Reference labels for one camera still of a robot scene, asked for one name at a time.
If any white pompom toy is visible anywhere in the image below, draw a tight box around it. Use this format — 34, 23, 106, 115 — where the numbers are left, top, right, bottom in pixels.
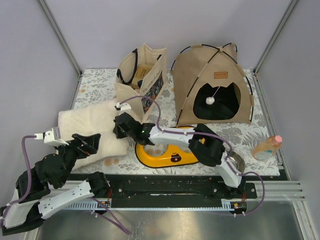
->
205, 86, 220, 105

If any white slotted cable duct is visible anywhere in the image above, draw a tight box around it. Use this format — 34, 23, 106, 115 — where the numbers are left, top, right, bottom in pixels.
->
64, 196, 236, 213

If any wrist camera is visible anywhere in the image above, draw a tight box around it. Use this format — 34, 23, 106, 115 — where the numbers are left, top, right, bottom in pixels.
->
34, 126, 69, 147
114, 102, 132, 116

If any yellow double bowl stand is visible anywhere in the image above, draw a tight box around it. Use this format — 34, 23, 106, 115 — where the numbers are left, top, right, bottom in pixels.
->
134, 126, 201, 168

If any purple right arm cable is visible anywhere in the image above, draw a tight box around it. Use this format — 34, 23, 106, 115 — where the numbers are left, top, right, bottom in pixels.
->
118, 95, 266, 217

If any pink capped bottle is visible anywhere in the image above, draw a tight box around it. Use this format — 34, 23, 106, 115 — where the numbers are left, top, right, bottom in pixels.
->
252, 135, 283, 161

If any black tent pole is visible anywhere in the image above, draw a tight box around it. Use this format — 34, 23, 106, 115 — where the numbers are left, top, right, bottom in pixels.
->
219, 42, 255, 122
171, 43, 238, 120

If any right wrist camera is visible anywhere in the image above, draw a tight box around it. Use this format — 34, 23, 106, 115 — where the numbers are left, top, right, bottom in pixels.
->
114, 102, 132, 116

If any white fluffy cushion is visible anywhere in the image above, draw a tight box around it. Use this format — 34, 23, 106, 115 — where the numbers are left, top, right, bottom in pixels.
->
58, 99, 129, 171

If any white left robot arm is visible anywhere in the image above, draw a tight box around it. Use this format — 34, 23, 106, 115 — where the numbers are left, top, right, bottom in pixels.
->
0, 128, 110, 236

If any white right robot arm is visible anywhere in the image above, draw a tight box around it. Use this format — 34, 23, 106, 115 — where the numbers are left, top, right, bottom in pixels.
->
113, 112, 246, 198

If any brown cardboard box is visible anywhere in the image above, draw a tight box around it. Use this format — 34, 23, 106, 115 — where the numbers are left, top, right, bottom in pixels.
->
131, 64, 153, 89

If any stainless steel pet bowl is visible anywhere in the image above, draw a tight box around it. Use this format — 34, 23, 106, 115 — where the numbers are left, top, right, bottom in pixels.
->
228, 150, 246, 174

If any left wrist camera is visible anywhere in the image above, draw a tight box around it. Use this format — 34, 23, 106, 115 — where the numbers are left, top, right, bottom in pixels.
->
34, 126, 69, 147

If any cream canvas tote bag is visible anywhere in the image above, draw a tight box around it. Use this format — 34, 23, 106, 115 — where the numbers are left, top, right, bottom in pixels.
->
114, 44, 168, 123

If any floral table mat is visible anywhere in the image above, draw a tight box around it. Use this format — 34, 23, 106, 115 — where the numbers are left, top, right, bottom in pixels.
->
71, 69, 281, 180

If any beige pet tent fabric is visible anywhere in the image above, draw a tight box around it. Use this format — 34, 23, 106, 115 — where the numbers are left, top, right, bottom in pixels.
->
171, 42, 255, 127

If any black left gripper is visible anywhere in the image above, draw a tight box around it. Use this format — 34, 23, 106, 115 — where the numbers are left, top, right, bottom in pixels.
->
54, 132, 101, 186

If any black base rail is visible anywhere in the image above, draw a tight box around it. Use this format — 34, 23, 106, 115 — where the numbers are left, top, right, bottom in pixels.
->
67, 173, 258, 208

